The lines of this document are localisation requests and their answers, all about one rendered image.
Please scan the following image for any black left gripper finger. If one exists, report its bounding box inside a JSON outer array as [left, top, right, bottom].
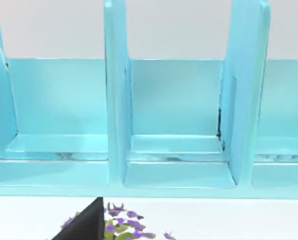
[[51, 197, 105, 240]]

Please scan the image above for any purple flowering plant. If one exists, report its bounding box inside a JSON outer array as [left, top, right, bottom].
[[60, 201, 179, 240]]

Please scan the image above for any light blue rack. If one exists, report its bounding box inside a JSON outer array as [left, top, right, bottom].
[[0, 0, 298, 200]]

